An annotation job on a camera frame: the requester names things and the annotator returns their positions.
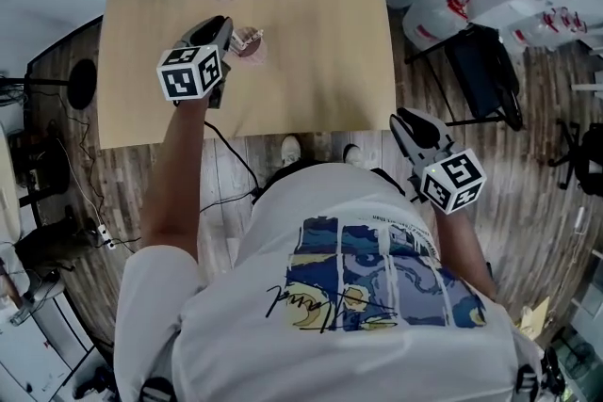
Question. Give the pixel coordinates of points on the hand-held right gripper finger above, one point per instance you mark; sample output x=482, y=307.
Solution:
x=400, y=134
x=424, y=124

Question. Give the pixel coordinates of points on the person in white printed shirt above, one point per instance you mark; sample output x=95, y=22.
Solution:
x=330, y=296

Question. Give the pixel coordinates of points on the person's right white shoe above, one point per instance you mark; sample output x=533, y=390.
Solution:
x=353, y=155

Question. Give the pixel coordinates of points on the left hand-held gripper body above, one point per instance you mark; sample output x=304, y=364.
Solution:
x=188, y=75

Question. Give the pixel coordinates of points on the black office chair base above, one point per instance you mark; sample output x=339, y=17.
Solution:
x=579, y=155

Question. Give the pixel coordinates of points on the black folding chair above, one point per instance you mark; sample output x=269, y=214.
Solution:
x=476, y=70

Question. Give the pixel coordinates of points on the person's left white shoe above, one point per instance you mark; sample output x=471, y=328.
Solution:
x=291, y=149

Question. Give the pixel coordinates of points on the light wooden table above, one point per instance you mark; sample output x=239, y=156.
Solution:
x=306, y=61

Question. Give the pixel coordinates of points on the person's left forearm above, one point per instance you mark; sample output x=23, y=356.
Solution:
x=174, y=183

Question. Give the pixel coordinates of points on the person's white shoe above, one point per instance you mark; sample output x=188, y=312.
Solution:
x=291, y=149
x=353, y=155

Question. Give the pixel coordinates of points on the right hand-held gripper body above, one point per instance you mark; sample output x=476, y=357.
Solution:
x=452, y=179

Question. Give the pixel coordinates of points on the person's right forearm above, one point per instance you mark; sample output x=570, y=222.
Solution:
x=464, y=249

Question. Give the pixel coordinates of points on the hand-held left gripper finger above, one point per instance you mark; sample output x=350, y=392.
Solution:
x=227, y=35
x=205, y=29

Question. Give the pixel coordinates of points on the white power strip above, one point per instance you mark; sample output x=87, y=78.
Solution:
x=106, y=236

